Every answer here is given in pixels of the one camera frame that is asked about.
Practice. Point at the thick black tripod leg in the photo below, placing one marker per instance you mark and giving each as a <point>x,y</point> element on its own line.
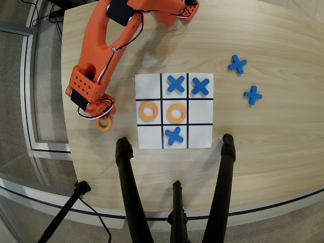
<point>220,192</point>
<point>131,192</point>

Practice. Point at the small white sticker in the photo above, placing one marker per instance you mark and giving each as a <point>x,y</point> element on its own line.
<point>221,138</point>

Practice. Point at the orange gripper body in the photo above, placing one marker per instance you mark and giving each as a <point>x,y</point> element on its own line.
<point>111,111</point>

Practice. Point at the slim black stand leg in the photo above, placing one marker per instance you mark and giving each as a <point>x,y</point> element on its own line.
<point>63,212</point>

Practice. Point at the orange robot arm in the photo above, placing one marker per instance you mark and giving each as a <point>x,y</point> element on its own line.
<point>93,45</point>

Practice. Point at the grey metal floor frame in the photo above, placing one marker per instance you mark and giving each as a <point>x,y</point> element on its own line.
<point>26,88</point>

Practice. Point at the white tic-tac-toe paper board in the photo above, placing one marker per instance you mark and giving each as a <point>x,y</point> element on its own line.
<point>200,112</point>

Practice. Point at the blue foam cross piece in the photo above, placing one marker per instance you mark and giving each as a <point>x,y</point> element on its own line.
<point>238,64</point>
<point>200,86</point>
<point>174,136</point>
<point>176,84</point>
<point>253,95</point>

